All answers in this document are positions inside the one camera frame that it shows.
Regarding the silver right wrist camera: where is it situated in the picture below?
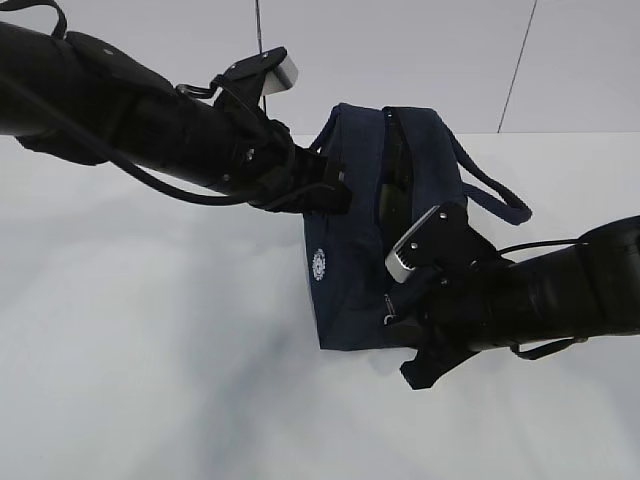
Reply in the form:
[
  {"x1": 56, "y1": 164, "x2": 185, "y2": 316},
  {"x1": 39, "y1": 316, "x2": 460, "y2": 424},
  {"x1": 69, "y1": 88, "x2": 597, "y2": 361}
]
[{"x1": 384, "y1": 201, "x2": 496, "y2": 285}]

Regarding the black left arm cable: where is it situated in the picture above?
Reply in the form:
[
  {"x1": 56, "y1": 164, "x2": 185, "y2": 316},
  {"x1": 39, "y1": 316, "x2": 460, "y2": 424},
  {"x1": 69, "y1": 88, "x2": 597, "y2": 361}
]
[{"x1": 0, "y1": 69, "x2": 261, "y2": 206}]

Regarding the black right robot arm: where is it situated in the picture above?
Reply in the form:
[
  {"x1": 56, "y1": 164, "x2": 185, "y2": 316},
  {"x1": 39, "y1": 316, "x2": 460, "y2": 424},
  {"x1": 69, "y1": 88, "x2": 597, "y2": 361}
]
[{"x1": 390, "y1": 216, "x2": 639, "y2": 390}]

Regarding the glass container with green lid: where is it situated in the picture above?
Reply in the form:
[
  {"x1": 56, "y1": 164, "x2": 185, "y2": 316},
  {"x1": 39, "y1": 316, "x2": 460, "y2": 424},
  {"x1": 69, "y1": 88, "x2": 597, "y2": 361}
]
[{"x1": 379, "y1": 178, "x2": 408, "y2": 225}]

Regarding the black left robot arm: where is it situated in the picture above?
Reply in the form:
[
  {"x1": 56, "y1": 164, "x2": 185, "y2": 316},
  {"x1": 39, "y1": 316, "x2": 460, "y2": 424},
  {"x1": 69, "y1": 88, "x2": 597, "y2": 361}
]
[{"x1": 1, "y1": 14, "x2": 352, "y2": 214}]

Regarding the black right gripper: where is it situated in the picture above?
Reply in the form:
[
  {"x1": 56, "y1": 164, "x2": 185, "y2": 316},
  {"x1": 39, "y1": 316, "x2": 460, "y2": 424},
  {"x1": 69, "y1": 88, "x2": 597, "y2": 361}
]
[{"x1": 384, "y1": 264, "x2": 505, "y2": 390}]

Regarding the navy blue fabric lunch bag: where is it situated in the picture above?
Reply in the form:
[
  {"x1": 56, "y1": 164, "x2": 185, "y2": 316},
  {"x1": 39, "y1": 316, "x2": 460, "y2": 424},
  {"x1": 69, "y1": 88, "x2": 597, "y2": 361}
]
[{"x1": 303, "y1": 103, "x2": 532, "y2": 351}]

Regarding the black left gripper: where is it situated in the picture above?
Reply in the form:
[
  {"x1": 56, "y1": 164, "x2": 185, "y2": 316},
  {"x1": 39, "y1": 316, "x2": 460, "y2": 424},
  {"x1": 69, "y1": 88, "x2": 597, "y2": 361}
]
[{"x1": 199, "y1": 119, "x2": 352, "y2": 215}]

